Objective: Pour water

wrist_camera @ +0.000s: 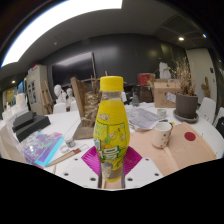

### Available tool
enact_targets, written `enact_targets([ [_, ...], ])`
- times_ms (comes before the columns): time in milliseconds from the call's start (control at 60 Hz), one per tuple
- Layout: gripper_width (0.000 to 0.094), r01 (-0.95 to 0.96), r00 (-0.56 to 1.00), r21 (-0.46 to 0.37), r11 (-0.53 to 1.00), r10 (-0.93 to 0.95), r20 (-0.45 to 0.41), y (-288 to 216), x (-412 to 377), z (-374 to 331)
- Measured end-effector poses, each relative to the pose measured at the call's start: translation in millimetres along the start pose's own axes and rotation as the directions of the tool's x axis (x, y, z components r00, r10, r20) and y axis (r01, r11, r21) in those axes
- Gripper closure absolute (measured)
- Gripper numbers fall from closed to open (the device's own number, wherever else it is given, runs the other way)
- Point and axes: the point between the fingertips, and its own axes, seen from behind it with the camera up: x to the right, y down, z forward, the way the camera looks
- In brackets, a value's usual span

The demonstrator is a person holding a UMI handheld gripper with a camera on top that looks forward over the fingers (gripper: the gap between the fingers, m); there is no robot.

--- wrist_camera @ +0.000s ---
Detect white dotted mug brown handle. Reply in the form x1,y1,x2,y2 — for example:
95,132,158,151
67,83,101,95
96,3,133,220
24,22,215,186
151,121,174,149

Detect small paint jar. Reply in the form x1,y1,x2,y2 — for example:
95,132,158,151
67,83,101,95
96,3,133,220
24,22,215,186
64,134,77,149

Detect wooden stick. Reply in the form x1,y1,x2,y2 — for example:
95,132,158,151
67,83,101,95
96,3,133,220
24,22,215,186
46,148,82,168

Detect colourful book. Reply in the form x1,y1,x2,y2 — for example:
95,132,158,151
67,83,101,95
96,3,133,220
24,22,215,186
19,131,64,168

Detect white display board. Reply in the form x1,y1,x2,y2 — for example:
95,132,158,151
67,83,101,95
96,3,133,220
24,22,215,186
25,64,49,116

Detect yellow drink bottle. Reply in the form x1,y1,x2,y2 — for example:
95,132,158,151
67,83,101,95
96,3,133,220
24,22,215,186
93,75,131,184

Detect black box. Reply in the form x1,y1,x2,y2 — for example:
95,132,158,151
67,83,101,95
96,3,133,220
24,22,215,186
12,110,52,143

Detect grey plant saucer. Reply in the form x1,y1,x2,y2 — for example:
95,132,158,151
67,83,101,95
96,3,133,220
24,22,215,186
172,109,200,124

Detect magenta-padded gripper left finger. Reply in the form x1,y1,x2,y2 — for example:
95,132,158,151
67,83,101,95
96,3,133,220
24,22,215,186
61,145,103,190

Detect wooden figure statue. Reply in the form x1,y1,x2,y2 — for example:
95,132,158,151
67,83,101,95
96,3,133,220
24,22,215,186
200,76,212,99

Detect white ceiling light strip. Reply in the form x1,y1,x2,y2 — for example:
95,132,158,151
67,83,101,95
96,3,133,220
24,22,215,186
1,0,124,68

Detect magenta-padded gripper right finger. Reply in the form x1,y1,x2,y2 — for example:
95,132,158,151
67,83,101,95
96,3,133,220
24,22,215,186
121,145,164,190

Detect red box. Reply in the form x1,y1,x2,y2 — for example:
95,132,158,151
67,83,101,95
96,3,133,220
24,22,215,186
137,73,156,87

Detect flat round red coaster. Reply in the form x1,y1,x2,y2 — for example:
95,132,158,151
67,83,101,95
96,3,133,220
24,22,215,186
183,131,197,142

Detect white plaster bust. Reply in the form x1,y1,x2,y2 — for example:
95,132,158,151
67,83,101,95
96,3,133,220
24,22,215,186
53,84,67,104
65,87,77,108

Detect grey bottle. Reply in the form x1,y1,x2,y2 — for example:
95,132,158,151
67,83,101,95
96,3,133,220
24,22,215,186
130,94,140,108

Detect grey pot with dried plant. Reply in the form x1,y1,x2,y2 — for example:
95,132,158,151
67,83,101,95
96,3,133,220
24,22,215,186
168,56,200,119

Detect small white jar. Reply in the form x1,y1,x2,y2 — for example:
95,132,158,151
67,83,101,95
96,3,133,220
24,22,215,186
156,108,168,118

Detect beige table mat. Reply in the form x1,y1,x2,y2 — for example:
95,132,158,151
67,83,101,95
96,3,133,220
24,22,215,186
128,121,218,177

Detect open cardboard box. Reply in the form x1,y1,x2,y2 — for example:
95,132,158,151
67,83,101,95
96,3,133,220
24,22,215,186
151,78,181,109

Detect dark wall screen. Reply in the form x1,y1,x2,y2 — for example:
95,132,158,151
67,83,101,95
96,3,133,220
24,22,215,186
50,51,96,88

